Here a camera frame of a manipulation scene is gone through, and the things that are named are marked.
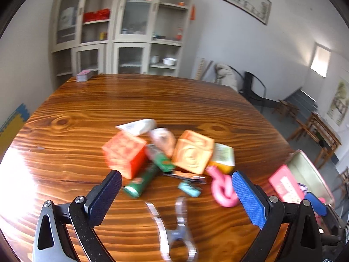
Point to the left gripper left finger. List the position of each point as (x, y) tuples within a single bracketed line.
[(52, 241)]

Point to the white bowl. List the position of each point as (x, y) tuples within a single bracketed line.
[(168, 61)]

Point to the white green toothpaste tube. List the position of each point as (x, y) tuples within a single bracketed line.
[(159, 158)]

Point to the yellow green carton box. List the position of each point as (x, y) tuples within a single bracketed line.
[(223, 157)]

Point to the teal binder clip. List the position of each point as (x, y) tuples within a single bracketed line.
[(189, 189)]

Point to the wooden stool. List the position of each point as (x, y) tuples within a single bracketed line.
[(285, 108)]

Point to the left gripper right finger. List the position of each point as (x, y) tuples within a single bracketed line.
[(302, 240)]

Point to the grey display cabinet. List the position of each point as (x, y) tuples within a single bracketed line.
[(117, 36)]

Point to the leopard print plush toy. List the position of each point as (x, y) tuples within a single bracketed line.
[(303, 188)]

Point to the metal nail clipper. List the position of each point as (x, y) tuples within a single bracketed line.
[(190, 177)]

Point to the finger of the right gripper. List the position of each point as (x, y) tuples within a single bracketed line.
[(318, 207)]

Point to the light orange toy cube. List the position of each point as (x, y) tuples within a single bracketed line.
[(193, 152)]

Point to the red tin box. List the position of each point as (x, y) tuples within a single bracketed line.
[(299, 169)]

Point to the wooden chair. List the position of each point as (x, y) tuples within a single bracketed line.
[(317, 129)]

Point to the red-orange toy cube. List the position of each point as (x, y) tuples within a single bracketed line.
[(126, 153)]

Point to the black metal chair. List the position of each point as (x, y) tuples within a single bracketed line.
[(249, 93)]

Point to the white cream tube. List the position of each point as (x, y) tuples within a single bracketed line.
[(138, 127)]

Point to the bagged gauze roll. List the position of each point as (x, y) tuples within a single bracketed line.
[(164, 140)]

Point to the metal spring clamp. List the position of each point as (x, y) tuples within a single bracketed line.
[(167, 237)]

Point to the chair with grey coat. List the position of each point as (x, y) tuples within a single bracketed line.
[(228, 76)]

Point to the purple card deck box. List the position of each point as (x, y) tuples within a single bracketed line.
[(84, 75)]

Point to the pink knotted foam toy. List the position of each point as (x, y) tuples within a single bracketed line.
[(222, 188)]

